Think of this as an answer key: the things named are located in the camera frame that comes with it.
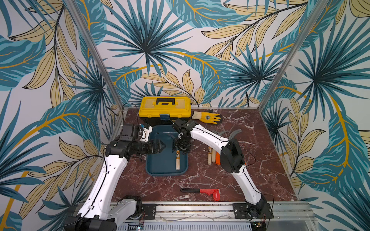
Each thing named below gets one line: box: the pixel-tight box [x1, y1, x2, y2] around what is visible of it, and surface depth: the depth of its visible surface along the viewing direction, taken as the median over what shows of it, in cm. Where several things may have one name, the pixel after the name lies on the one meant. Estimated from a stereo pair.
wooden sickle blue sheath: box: [175, 149, 181, 171], surface depth 91 cm
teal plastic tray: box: [145, 124, 189, 177], surface depth 90 cm
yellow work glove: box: [191, 111, 222, 125], surface depth 115 cm
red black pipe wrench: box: [180, 188, 221, 202], surface depth 81 cm
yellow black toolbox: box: [138, 96, 192, 126], surface depth 99 cm
